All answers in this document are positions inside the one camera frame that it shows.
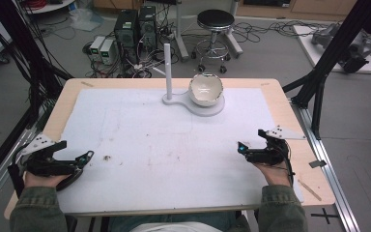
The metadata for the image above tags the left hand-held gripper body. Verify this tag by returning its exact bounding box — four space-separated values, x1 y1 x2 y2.
13 133 78 178

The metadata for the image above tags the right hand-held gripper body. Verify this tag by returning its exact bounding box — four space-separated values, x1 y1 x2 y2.
245 125 307 165

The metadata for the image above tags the person's left hand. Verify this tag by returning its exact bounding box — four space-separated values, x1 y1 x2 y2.
23 173 74 190

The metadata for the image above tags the person's right hand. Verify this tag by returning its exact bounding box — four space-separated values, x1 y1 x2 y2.
253 161 293 188

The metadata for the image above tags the black tape piece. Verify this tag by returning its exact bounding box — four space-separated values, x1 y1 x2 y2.
308 159 328 169

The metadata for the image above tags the thin wooden stick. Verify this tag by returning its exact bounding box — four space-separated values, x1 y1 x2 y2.
297 179 323 202

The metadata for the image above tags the white ceramic bowl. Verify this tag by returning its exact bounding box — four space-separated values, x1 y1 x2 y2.
187 72 224 108

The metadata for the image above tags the white table mat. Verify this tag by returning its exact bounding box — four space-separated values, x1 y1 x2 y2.
56 87 304 215

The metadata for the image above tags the black cross floor tape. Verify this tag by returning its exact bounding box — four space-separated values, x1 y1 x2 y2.
310 207 340 225

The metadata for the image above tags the person's white shirt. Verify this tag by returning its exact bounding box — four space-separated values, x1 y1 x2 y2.
129 220 224 232

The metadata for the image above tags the white stand with pole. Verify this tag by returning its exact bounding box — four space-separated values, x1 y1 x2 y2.
161 43 226 118

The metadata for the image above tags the white power supply box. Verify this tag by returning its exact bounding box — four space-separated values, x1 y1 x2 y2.
99 39 117 66
89 35 106 56

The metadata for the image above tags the grey metal table leg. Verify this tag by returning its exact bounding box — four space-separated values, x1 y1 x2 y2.
173 0 190 63
224 0 244 60

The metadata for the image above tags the white floor board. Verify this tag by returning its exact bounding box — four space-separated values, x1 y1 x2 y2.
292 24 371 75

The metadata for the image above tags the black round stool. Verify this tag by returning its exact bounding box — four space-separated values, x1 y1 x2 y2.
190 9 237 74

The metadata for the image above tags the black computer tower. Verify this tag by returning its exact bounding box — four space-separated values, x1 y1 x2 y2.
137 5 158 52
113 9 140 65

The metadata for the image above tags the grey robot device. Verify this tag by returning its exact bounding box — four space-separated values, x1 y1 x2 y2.
311 22 371 74

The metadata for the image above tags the clear plastic bag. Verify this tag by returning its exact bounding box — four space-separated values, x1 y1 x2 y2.
69 7 104 33

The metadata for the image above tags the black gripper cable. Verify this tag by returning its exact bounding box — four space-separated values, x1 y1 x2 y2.
282 140 297 188

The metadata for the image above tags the aluminium rail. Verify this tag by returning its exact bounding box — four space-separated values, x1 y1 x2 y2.
0 105 56 215
289 97 362 232

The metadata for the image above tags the tangle of black floor cables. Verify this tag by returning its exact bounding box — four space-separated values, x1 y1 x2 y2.
231 19 339 44

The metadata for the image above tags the black metal frame strut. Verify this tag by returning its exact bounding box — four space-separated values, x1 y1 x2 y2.
0 0 74 191
282 0 371 140

